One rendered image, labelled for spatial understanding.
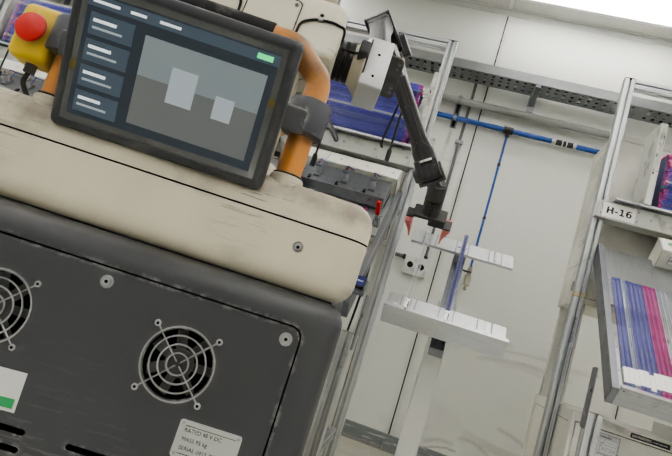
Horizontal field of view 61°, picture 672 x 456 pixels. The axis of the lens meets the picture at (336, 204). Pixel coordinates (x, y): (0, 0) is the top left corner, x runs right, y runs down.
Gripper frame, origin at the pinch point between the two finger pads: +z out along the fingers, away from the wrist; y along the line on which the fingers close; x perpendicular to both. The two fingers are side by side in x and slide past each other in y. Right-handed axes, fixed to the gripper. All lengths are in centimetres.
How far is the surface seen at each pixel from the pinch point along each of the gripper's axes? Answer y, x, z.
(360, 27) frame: 51, -93, -32
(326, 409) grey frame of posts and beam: 13, 45, 37
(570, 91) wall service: -59, -216, 14
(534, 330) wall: -76, -130, 133
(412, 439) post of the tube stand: -13, 40, 44
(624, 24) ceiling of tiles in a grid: -83, -266, -21
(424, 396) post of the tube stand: -13.1, 30.6, 34.9
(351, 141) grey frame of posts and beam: 39, -55, 2
